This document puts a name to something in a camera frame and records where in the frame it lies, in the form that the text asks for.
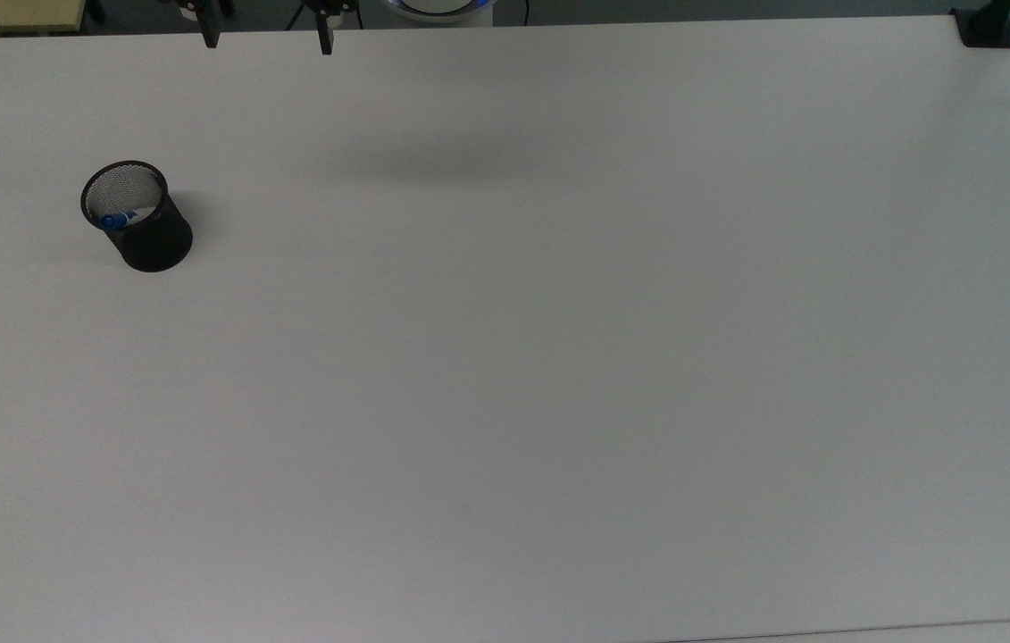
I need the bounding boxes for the black mesh pen cup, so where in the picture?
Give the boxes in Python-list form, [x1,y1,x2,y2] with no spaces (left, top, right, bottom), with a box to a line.
[79,160,195,272]

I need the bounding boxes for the black pole with table clamp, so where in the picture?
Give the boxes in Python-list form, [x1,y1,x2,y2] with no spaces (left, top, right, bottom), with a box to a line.
[951,0,1010,49]

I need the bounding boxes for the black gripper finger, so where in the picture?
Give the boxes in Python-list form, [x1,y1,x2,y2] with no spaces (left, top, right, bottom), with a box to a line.
[304,0,354,56]
[176,0,234,49]

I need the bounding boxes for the white marker with blue cap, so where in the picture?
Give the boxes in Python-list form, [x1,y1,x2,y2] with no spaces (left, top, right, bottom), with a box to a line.
[100,207,158,231]

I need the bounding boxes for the yellow wooden table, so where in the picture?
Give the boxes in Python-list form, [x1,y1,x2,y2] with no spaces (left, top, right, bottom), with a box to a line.
[0,0,88,37]

